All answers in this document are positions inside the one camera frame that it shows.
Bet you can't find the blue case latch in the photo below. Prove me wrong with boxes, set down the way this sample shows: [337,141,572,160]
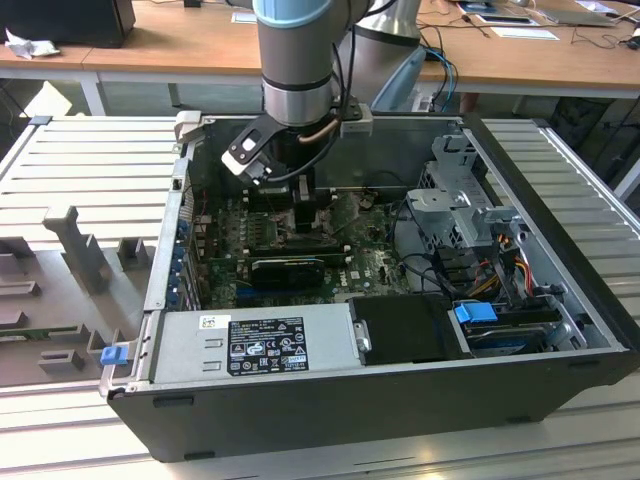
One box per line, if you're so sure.
[99,346,127,368]

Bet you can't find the blue booklet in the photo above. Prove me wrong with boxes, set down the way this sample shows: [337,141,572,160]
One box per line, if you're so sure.
[457,0,501,15]

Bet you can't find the yellow and red wires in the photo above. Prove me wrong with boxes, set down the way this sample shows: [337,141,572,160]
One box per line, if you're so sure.
[469,252,532,297]

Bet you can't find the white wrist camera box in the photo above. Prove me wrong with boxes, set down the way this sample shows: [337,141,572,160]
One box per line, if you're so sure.
[221,117,281,189]

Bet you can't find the copper coloured cable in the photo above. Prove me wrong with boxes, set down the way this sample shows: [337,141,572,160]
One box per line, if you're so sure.
[297,112,342,147]

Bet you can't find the green motherboard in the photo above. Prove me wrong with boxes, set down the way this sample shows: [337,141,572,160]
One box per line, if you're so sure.
[192,192,436,311]

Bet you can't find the black PC case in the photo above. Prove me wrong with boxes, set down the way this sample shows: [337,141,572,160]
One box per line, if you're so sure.
[98,110,640,464]

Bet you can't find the blue disk carrier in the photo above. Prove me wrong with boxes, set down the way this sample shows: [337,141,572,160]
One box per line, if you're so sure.
[452,300,498,332]

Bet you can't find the crumpled white paper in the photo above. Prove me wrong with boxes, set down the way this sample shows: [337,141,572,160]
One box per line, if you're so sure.
[3,27,62,61]

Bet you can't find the black graphics card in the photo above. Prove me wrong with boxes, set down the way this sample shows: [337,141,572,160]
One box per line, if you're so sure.
[248,257,326,290]

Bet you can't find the grey laptop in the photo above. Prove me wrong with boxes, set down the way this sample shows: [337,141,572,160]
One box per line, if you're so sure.
[542,5,620,29]

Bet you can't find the dark flat tablet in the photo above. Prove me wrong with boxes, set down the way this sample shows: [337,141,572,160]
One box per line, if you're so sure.
[474,13,534,26]

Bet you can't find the grey parts rack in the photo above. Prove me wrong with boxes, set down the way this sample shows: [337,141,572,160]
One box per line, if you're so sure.
[0,203,162,387]

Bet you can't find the silver power supply unit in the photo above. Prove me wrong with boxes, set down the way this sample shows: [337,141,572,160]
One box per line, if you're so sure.
[147,303,362,385]

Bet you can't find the blue cable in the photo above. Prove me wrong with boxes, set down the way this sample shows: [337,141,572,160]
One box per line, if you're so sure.
[423,47,460,107]

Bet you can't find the hard disk drive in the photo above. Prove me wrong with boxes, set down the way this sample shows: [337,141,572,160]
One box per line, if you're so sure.
[462,319,549,357]

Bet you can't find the black computer tower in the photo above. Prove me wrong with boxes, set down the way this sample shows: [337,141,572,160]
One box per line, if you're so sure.
[0,0,137,50]

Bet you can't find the black wire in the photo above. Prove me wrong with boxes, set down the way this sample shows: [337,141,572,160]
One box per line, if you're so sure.
[389,199,454,296]

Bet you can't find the green RAM stick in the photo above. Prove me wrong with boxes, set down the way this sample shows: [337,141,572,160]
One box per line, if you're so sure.
[0,327,85,346]

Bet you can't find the metal drive cage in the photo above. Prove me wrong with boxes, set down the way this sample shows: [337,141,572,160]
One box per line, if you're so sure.
[403,133,534,254]

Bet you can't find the blue expansion slot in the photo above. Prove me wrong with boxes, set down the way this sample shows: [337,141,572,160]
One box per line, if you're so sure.
[235,283,281,297]

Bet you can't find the black plastic shroud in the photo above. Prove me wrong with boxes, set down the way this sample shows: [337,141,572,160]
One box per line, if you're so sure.
[347,294,474,367]

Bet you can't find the CPU socket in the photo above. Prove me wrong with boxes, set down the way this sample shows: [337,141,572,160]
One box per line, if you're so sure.
[267,208,337,243]

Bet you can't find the grey camera box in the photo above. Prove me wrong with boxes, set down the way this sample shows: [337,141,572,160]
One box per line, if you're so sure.
[339,102,375,140]

